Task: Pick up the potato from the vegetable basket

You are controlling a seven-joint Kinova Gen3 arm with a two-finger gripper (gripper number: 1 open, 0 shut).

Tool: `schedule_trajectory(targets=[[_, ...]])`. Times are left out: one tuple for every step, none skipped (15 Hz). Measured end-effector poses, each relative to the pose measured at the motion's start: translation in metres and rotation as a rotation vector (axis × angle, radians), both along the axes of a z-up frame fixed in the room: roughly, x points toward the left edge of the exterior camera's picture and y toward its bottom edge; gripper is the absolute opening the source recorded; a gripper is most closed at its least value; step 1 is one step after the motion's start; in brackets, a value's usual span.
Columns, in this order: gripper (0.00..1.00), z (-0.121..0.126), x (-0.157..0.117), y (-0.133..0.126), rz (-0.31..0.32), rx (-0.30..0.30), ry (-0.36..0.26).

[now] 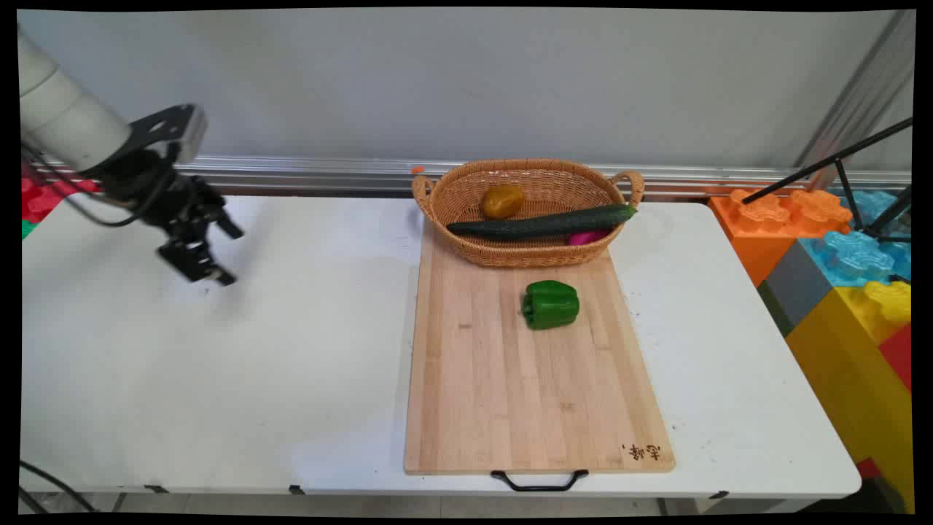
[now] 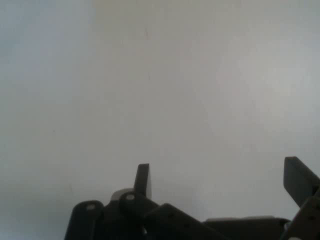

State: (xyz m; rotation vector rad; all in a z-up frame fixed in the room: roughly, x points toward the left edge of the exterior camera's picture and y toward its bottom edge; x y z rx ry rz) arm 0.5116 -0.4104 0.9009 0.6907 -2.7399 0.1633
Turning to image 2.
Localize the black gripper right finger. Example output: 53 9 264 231
281 156 320 240

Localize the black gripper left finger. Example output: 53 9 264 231
64 163 226 240

